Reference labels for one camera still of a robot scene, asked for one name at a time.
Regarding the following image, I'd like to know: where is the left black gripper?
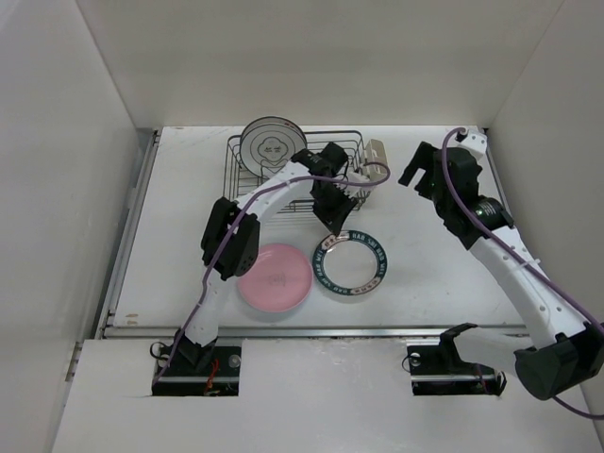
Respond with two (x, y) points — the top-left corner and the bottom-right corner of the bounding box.
(310, 183), (356, 237)

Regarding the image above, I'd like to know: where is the dark green rimmed plate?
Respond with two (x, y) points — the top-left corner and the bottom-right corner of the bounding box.
(310, 229), (388, 297)

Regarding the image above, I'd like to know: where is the pink plastic plate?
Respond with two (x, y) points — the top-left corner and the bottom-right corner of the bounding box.
(236, 243), (313, 324)

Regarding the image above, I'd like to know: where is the white flower pattern plate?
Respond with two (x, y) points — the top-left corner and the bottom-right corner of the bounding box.
(240, 116), (307, 178)

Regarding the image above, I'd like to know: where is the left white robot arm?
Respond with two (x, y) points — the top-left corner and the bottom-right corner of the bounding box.
(173, 143), (357, 375)

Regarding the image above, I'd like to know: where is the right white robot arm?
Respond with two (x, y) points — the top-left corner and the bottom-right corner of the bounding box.
(398, 142), (603, 400)

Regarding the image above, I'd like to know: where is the beige plastic cutlery holder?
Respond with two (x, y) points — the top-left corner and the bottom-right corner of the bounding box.
(361, 139), (389, 183)

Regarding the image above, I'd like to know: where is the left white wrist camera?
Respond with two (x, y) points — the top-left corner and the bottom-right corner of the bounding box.
(344, 172), (376, 198)

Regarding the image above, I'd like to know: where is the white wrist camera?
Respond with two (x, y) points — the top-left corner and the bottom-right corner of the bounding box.
(455, 130), (488, 160)
(344, 172), (376, 198)

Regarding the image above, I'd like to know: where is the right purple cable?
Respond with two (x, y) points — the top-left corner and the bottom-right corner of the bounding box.
(441, 126), (604, 420)

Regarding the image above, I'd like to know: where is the purple cable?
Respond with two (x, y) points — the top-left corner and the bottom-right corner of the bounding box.
(441, 126), (604, 420)
(153, 162), (392, 393)

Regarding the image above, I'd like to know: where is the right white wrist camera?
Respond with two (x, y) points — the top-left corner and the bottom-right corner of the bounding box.
(455, 130), (488, 160)

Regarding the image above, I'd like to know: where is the black wire dish rack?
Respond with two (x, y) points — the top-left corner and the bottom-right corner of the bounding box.
(221, 130), (374, 216)

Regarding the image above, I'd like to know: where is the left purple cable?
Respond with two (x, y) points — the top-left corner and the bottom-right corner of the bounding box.
(153, 162), (392, 393)

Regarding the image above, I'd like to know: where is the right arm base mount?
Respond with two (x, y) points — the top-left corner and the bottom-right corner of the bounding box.
(401, 338), (508, 397)

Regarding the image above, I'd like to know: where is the metal front rail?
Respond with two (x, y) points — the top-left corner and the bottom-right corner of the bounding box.
(96, 323), (534, 340)

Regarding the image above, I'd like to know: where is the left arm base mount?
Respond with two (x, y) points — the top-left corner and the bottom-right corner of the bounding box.
(149, 339), (243, 397)

